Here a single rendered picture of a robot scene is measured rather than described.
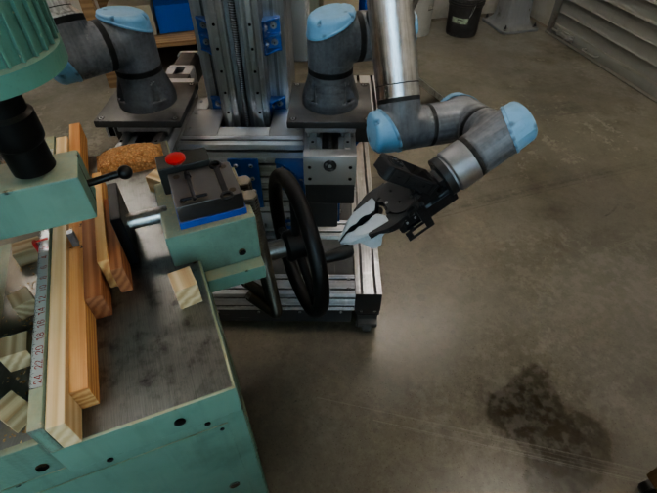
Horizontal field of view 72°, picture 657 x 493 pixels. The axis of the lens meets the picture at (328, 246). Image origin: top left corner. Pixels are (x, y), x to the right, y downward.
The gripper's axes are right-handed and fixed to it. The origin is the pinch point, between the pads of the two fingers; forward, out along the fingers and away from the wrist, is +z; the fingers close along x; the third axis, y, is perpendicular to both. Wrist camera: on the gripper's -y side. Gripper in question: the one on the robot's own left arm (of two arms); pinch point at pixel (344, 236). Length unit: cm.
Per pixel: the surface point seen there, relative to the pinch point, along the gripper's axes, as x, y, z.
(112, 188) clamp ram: 11.8, -26.0, 23.1
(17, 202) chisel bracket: 4.9, -35.9, 28.9
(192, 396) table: -20.5, -16.2, 23.9
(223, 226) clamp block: 1.8, -15.9, 12.9
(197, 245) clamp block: 1.7, -16.1, 17.9
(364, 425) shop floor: 0, 82, 35
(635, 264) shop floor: 20, 149, -83
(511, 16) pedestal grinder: 257, 199, -187
